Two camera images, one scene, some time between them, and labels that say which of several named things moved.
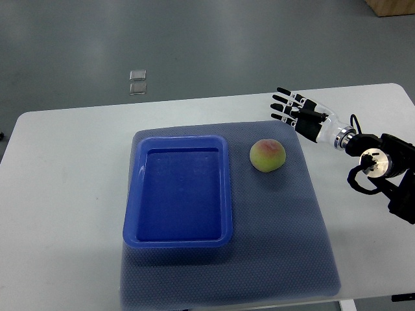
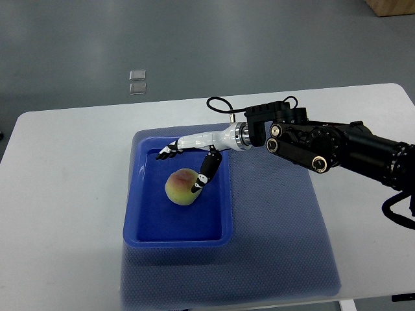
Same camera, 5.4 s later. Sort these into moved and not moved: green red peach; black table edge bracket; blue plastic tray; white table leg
Moved: green red peach
Not moved: black table edge bracket; white table leg; blue plastic tray
